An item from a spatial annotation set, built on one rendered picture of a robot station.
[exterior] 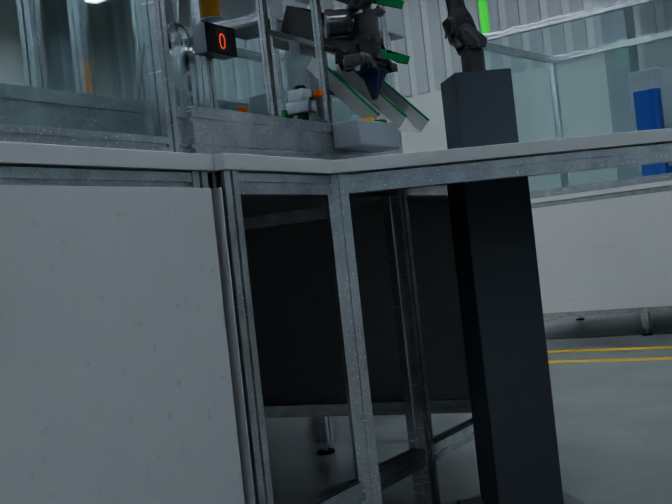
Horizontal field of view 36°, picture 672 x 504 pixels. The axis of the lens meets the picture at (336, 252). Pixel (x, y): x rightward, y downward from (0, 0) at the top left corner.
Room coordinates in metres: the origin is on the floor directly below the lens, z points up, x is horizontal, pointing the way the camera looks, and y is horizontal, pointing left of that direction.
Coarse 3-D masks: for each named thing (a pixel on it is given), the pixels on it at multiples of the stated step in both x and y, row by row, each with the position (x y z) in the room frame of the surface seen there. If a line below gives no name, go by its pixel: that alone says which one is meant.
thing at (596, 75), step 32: (544, 32) 6.53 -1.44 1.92; (576, 32) 6.40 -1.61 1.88; (608, 32) 6.28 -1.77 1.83; (640, 32) 6.17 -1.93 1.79; (512, 64) 6.67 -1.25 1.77; (544, 64) 6.54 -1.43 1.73; (576, 64) 6.42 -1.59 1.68; (608, 64) 6.29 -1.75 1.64; (640, 64) 6.18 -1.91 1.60; (544, 96) 6.56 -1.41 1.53; (576, 96) 6.43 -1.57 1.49; (608, 96) 6.31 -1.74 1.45; (640, 96) 6.19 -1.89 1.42; (544, 128) 6.57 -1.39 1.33; (576, 128) 6.44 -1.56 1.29; (608, 128) 6.32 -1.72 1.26; (640, 128) 6.20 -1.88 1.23
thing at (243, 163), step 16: (224, 160) 1.85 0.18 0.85; (240, 160) 1.89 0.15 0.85; (256, 160) 1.94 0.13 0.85; (272, 160) 1.99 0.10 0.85; (288, 160) 2.04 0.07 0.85; (304, 160) 2.10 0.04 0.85; (320, 160) 2.15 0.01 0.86; (256, 208) 3.15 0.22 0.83; (272, 208) 3.25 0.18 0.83; (288, 208) 3.35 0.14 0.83; (304, 208) 3.45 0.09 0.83
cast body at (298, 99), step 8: (296, 88) 2.62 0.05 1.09; (304, 88) 2.62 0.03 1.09; (288, 96) 2.62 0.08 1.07; (296, 96) 2.61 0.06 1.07; (304, 96) 2.61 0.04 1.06; (288, 104) 2.62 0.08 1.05; (296, 104) 2.61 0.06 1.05; (304, 104) 2.60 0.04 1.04; (312, 104) 2.61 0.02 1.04; (288, 112) 2.62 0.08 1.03; (296, 112) 2.61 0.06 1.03; (304, 112) 2.61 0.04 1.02; (312, 112) 2.63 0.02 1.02
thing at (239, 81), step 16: (240, 32) 3.74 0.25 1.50; (256, 32) 3.70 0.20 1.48; (240, 48) 3.74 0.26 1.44; (256, 48) 3.71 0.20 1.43; (224, 64) 3.78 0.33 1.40; (240, 64) 3.74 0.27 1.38; (256, 64) 3.71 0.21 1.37; (288, 64) 3.76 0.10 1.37; (304, 64) 3.86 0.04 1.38; (336, 64) 4.08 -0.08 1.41; (224, 80) 3.78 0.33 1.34; (240, 80) 3.75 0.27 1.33; (256, 80) 3.72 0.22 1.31; (288, 80) 3.75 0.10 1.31; (304, 80) 3.85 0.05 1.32; (224, 96) 3.78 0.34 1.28; (240, 96) 3.75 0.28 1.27; (256, 96) 3.72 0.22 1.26; (256, 112) 3.72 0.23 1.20; (336, 112) 4.04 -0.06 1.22; (352, 112) 4.16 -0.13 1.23
